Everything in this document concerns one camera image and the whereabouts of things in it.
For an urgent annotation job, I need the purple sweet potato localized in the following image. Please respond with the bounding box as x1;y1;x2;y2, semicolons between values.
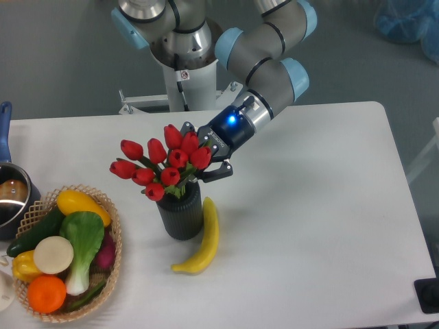
94;231;116;269

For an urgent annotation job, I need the green chili pepper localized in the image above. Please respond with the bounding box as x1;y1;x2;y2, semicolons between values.
64;280;106;313

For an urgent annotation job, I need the cream round disc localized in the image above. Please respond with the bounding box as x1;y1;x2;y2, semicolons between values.
33;236;73;274

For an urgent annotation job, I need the dark green cucumber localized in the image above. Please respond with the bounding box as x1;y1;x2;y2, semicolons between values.
6;206;65;258

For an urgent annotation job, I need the black device at edge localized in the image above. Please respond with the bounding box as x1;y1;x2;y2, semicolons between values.
414;278;438;314

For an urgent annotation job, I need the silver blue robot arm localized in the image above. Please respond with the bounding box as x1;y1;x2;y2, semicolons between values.
111;1;317;182

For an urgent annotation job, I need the dark grey ribbed vase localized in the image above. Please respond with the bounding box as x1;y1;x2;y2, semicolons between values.
156;182;204;241

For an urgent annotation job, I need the blue plastic bag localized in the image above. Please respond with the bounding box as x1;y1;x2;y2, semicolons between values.
374;1;438;64

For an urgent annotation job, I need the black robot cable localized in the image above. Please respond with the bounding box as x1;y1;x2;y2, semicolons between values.
173;53;190;112

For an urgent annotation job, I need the small garlic clove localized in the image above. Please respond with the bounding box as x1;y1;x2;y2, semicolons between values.
0;256;9;267

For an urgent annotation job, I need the yellow bell pepper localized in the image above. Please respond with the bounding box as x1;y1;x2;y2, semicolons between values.
12;250;43;283

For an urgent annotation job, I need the green bok choy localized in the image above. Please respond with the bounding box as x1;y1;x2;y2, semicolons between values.
60;211;104;295

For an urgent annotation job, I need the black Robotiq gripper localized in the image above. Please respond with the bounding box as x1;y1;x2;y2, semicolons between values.
180;105;255;183

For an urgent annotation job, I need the woven wicker basket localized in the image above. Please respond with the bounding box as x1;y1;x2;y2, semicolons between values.
13;184;122;324

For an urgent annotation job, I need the red tulip bouquet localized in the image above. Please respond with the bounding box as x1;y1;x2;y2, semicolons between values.
109;124;212;202

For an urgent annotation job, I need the yellow squash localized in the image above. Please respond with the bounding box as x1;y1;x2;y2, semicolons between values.
56;190;111;227

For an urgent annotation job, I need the blue handled saucepan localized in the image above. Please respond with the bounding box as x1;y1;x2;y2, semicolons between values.
1;101;40;241

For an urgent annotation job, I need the white frame at right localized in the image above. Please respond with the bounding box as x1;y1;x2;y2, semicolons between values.
405;117;438;184

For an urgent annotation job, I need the yellow banana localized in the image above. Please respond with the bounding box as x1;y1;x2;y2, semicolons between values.
171;197;220;275

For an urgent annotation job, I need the orange fruit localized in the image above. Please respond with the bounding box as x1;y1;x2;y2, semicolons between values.
27;275;67;313

